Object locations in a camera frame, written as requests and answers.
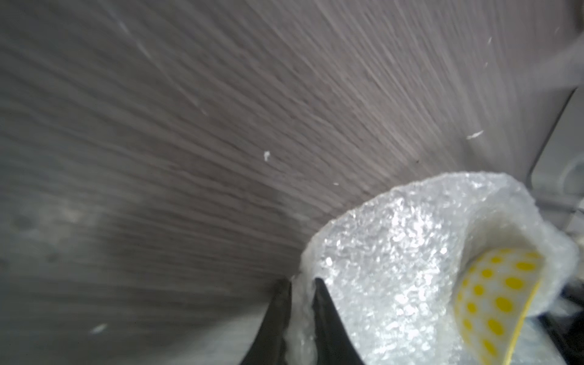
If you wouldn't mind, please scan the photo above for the bubble wrap sheet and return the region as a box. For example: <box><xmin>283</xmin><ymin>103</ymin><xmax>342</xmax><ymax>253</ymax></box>
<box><xmin>285</xmin><ymin>173</ymin><xmax>579</xmax><ymax>364</ymax></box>

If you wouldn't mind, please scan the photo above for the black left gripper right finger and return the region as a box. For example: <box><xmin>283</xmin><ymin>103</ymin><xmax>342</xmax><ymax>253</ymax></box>
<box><xmin>312</xmin><ymin>278</ymin><xmax>364</xmax><ymax>365</ymax></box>

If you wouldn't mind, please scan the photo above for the yellow patterned bowl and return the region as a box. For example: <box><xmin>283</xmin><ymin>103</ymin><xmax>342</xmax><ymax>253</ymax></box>
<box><xmin>453</xmin><ymin>248</ymin><xmax>544</xmax><ymax>365</ymax></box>

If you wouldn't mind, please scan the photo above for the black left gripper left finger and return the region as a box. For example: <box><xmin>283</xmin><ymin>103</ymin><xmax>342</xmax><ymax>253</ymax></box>
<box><xmin>240</xmin><ymin>278</ymin><xmax>292</xmax><ymax>365</ymax></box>

